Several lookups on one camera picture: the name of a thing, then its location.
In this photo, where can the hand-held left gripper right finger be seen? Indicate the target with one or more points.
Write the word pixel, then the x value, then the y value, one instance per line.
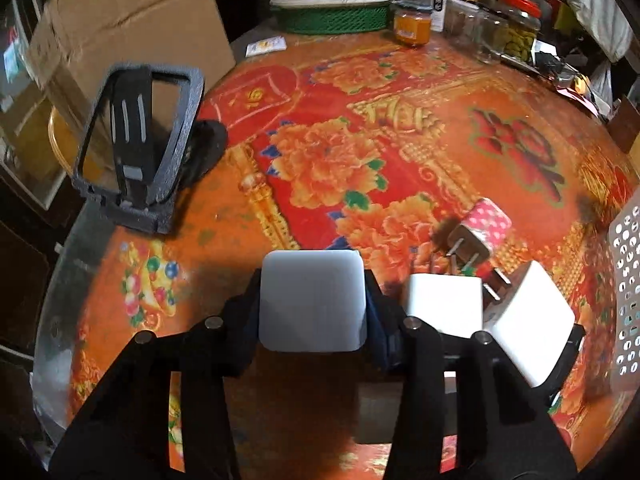
pixel 380 330

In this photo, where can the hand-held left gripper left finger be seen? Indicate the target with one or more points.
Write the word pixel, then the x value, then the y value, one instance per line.
pixel 240 330

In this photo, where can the white square charger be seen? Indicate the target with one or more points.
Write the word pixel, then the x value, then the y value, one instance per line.
pixel 312 300

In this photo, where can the white perforated plastic basket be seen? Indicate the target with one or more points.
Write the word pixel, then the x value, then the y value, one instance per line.
pixel 634 215

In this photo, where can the white plug charger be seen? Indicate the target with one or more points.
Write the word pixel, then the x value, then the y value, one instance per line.
pixel 442 305
pixel 535 325

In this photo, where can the pink polka dot charger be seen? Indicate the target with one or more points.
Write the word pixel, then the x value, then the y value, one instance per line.
pixel 482 230

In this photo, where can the black phone stand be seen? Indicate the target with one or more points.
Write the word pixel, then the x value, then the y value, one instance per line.
pixel 125 160

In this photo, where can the small printed card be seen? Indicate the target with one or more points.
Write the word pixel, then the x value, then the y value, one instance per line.
pixel 265 46

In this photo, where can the orange-filled glass jar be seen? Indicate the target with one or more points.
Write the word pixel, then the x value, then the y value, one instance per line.
pixel 412 27

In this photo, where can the green woven basket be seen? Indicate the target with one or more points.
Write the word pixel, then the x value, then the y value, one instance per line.
pixel 330 20

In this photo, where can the empty clear glass jar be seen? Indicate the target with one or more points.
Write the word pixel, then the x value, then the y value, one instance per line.
pixel 462 20
pixel 490 35

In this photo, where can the green pickle jar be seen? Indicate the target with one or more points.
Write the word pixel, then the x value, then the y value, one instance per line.
pixel 520 40

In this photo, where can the large cardboard box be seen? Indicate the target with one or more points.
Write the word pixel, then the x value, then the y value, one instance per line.
pixel 150 15

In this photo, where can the beige tote bag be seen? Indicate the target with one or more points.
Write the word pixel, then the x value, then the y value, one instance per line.
pixel 600 15

